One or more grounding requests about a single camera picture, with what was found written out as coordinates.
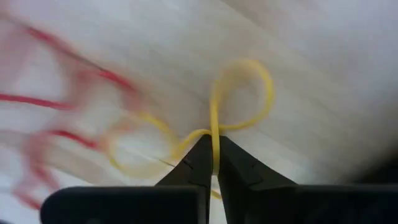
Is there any yellow rubber band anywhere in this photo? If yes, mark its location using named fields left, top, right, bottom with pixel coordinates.
left=107, top=58, right=275, bottom=200

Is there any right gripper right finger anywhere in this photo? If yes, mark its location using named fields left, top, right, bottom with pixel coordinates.
left=217, top=136, right=398, bottom=224

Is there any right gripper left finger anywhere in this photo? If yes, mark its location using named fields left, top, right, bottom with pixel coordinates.
left=40, top=134, right=214, bottom=224

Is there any long red rubber band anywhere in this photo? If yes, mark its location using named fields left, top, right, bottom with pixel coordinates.
left=0, top=26, right=137, bottom=209

